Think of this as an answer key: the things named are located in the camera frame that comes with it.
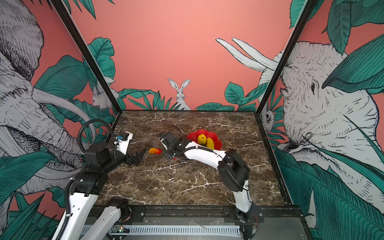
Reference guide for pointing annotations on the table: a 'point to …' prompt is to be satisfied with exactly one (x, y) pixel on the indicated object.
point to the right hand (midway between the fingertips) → (166, 150)
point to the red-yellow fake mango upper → (155, 150)
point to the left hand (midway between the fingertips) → (137, 143)
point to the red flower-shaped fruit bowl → (193, 137)
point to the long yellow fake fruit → (210, 143)
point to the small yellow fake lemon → (201, 139)
